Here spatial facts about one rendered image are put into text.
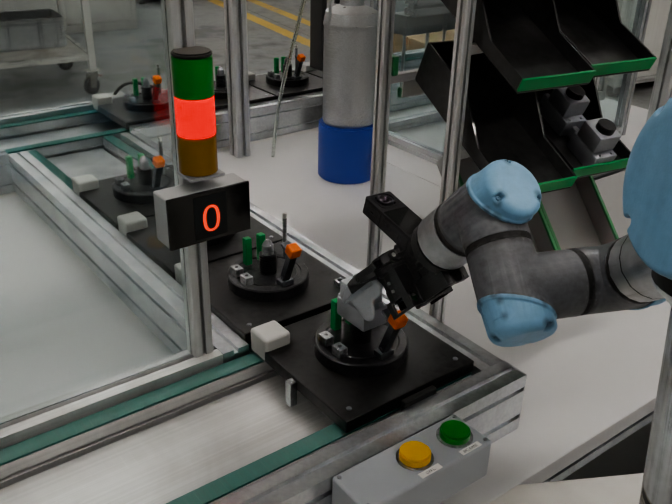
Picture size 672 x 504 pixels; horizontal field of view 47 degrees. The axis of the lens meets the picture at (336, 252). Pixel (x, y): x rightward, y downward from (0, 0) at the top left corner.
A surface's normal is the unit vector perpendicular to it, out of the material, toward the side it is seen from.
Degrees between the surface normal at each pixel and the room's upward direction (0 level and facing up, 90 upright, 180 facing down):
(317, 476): 0
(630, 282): 108
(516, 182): 42
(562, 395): 0
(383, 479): 0
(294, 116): 90
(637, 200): 83
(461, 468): 90
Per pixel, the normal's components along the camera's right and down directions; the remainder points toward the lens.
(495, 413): 0.61, 0.37
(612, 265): -0.98, 0.02
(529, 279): 0.18, -0.39
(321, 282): 0.02, -0.89
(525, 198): 0.42, -0.41
